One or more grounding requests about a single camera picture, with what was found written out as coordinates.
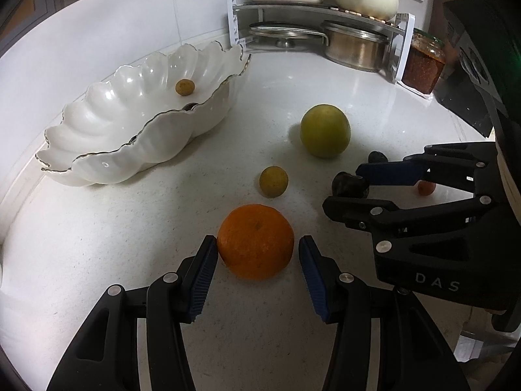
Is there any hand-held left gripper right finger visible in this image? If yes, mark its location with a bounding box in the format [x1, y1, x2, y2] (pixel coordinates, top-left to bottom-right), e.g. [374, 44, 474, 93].
[298, 235, 472, 391]

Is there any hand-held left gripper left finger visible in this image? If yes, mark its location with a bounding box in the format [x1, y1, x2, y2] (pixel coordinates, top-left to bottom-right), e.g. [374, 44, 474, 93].
[46, 234, 220, 391]

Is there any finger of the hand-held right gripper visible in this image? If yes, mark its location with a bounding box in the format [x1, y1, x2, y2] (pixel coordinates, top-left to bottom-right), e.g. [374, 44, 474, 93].
[322, 195, 500, 239]
[356, 142, 499, 197]

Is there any dark plum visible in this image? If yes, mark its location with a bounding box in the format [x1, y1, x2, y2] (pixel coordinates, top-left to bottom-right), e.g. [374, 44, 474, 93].
[332, 172, 370, 198]

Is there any orange tangerine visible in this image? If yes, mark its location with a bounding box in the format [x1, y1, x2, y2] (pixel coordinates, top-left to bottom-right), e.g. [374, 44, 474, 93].
[217, 204, 295, 282]

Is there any green citrus fruit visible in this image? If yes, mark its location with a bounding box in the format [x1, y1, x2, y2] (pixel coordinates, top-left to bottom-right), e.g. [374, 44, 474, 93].
[300, 104, 351, 159]

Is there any white scalloped bowl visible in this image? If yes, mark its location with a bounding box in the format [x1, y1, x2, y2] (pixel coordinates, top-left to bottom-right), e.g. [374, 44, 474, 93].
[35, 42, 252, 187]

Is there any glass jar of red sauce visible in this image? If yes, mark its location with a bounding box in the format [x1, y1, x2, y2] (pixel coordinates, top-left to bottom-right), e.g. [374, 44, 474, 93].
[401, 28, 447, 94]

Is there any stainless steel pot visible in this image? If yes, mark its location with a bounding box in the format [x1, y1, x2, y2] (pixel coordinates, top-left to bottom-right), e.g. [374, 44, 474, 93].
[321, 20, 392, 73]

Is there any brown beaded trivet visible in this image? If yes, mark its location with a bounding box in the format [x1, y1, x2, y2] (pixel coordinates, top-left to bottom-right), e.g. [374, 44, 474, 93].
[337, 5, 388, 22]

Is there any steel pot lid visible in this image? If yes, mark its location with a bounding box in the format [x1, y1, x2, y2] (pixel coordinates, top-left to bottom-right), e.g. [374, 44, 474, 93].
[248, 23, 331, 49]

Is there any grey corner shelf rack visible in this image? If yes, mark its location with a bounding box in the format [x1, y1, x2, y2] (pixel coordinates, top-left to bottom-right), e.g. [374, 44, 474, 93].
[226, 0, 416, 87]

